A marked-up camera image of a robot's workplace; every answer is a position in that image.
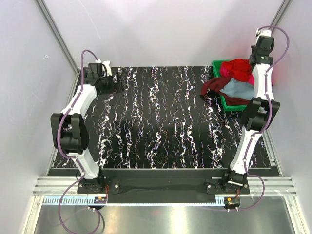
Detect pink t shirt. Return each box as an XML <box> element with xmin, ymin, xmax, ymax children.
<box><xmin>220</xmin><ymin>67</ymin><xmax>254</xmax><ymax>85</ymax></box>

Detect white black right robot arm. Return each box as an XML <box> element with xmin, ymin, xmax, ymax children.
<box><xmin>220</xmin><ymin>26</ymin><xmax>280</xmax><ymax>193</ymax></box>

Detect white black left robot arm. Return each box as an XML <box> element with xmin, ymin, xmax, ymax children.
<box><xmin>50</xmin><ymin>60</ymin><xmax>124</xmax><ymax>194</ymax></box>

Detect red t shirt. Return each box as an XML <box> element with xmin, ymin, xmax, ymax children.
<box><xmin>219</xmin><ymin>58</ymin><xmax>252</xmax><ymax>82</ymax></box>

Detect light blue t shirt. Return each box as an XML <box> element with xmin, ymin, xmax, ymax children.
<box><xmin>220</xmin><ymin>78</ymin><xmax>254</xmax><ymax>100</ymax></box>

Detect green plastic bin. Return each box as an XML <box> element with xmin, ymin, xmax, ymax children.
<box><xmin>212</xmin><ymin>58</ymin><xmax>254</xmax><ymax>111</ymax></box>

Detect maroon t shirt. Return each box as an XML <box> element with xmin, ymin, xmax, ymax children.
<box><xmin>200</xmin><ymin>77</ymin><xmax>250</xmax><ymax>106</ymax></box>

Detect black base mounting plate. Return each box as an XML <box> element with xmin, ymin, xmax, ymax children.
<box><xmin>78</xmin><ymin>169</ymin><xmax>248</xmax><ymax>194</ymax></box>

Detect left orange connector board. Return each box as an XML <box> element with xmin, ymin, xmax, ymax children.
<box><xmin>94</xmin><ymin>196</ymin><xmax>107</xmax><ymax>204</ymax></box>

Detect orange connector board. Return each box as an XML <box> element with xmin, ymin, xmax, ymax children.
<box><xmin>225</xmin><ymin>197</ymin><xmax>240</xmax><ymax>206</ymax></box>
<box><xmin>94</xmin><ymin>196</ymin><xmax>107</xmax><ymax>204</ymax></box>

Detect right orange connector board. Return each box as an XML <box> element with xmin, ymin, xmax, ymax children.
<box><xmin>225</xmin><ymin>197</ymin><xmax>240</xmax><ymax>206</ymax></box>

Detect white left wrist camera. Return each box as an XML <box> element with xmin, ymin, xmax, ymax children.
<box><xmin>102</xmin><ymin>60</ymin><xmax>112</xmax><ymax>76</ymax></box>

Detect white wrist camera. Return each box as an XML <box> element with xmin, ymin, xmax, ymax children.
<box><xmin>255</xmin><ymin>28</ymin><xmax>272</xmax><ymax>37</ymax></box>
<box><xmin>102</xmin><ymin>60</ymin><xmax>112</xmax><ymax>76</ymax></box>

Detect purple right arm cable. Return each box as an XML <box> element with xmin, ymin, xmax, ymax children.
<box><xmin>202</xmin><ymin>25</ymin><xmax>290</xmax><ymax>211</ymax></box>

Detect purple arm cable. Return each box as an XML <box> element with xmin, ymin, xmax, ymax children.
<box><xmin>202</xmin><ymin>25</ymin><xmax>290</xmax><ymax>211</ymax></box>
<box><xmin>58</xmin><ymin>49</ymin><xmax>106</xmax><ymax>232</ymax></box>

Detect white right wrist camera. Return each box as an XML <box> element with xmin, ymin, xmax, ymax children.
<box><xmin>255</xmin><ymin>28</ymin><xmax>272</xmax><ymax>37</ymax></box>

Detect right aluminium corner post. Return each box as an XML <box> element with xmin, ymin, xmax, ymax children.
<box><xmin>270</xmin><ymin>0</ymin><xmax>293</xmax><ymax>26</ymax></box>

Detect aluminium corner post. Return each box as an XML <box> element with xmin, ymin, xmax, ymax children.
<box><xmin>34</xmin><ymin>0</ymin><xmax>81</xmax><ymax>74</ymax></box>
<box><xmin>270</xmin><ymin>0</ymin><xmax>293</xmax><ymax>26</ymax></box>

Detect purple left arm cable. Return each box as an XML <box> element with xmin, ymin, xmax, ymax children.
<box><xmin>58</xmin><ymin>49</ymin><xmax>106</xmax><ymax>232</ymax></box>

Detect left aluminium corner post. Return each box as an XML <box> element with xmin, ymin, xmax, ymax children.
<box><xmin>34</xmin><ymin>0</ymin><xmax>81</xmax><ymax>74</ymax></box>

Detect aluminium front frame rail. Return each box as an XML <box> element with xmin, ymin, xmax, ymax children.
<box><xmin>33</xmin><ymin>176</ymin><xmax>298</xmax><ymax>195</ymax></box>

